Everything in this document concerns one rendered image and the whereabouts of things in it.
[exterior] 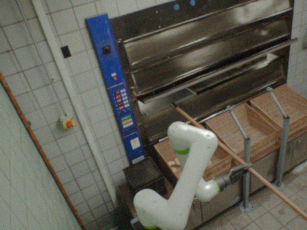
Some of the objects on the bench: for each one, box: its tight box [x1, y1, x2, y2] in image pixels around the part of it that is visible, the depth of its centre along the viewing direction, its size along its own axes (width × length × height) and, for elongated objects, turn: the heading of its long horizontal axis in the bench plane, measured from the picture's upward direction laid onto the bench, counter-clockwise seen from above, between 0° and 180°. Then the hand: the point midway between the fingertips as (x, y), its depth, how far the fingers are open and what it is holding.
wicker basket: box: [154, 124, 231, 186], centre depth 254 cm, size 49×56×28 cm
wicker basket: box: [250, 84, 307, 139], centre depth 289 cm, size 49×56×28 cm
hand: (247, 167), depth 170 cm, fingers closed on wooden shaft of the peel, 3 cm apart
